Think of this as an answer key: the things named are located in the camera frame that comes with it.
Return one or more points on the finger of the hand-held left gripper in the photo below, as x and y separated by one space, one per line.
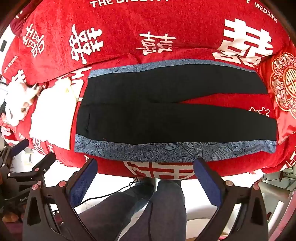
45 161
20 145

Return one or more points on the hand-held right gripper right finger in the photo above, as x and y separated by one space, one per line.
209 184

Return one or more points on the red pillow with gold pattern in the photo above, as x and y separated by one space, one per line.
286 92

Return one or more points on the person's left leg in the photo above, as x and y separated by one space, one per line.
111 213

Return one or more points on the person's leg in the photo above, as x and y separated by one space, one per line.
111 213
166 208

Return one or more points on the black pants with blue trim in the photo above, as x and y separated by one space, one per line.
161 120

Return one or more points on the red printed blanket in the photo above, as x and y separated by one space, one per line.
138 20

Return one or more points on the white and pink cloth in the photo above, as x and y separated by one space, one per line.
16 102

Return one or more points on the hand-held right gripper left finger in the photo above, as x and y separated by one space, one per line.
82 184

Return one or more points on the grey metal frame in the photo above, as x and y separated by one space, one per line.
275 188

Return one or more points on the person's right leg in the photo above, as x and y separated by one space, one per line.
166 208

